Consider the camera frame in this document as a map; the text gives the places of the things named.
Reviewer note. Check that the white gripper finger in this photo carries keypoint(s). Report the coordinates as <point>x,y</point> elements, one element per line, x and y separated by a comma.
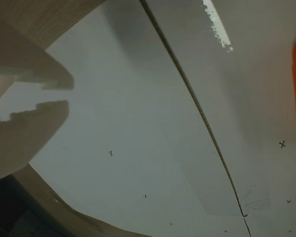
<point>32,133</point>
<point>27,61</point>

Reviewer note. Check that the white paper sheet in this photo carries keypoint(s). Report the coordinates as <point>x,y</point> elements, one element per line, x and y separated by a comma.
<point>128,111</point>
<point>249,86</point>

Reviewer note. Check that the clear tape piece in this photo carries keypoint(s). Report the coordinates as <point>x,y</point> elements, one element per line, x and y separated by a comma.
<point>254,197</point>

